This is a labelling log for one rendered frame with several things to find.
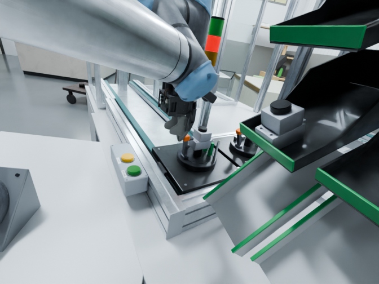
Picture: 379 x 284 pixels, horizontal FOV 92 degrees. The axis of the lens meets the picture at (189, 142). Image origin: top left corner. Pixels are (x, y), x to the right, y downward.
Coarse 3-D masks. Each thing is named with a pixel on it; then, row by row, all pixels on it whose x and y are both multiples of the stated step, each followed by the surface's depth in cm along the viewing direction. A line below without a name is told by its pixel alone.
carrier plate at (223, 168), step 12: (180, 144) 73; (156, 156) 64; (168, 156) 64; (216, 156) 69; (168, 168) 58; (180, 168) 59; (216, 168) 62; (228, 168) 63; (180, 180) 54; (192, 180) 55; (204, 180) 56; (216, 180) 57; (180, 192) 51
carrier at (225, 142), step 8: (224, 136) 86; (232, 136) 87; (216, 144) 77; (224, 144) 79; (232, 144) 75; (248, 144) 75; (224, 152) 73; (232, 152) 74; (240, 152) 72; (248, 152) 72; (232, 160) 69; (240, 160) 69; (248, 160) 70
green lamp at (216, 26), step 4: (212, 20) 62; (216, 20) 62; (220, 20) 62; (212, 24) 63; (216, 24) 62; (220, 24) 62; (212, 28) 63; (216, 28) 63; (220, 28) 63; (208, 32) 65; (212, 32) 64; (216, 32) 63; (220, 32) 64; (220, 36) 65
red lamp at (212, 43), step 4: (208, 36) 65; (212, 36) 64; (216, 36) 64; (208, 40) 65; (212, 40) 65; (216, 40) 65; (220, 40) 66; (208, 44) 66; (212, 44) 65; (216, 44) 65; (208, 48) 66; (212, 48) 66; (216, 48) 66
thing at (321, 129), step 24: (312, 72) 35; (336, 72) 37; (360, 72) 38; (288, 96) 36; (312, 96) 38; (336, 96) 38; (360, 96) 36; (312, 120) 34; (336, 120) 32; (360, 120) 26; (264, 144) 30; (312, 144) 29; (336, 144) 27; (288, 168) 27
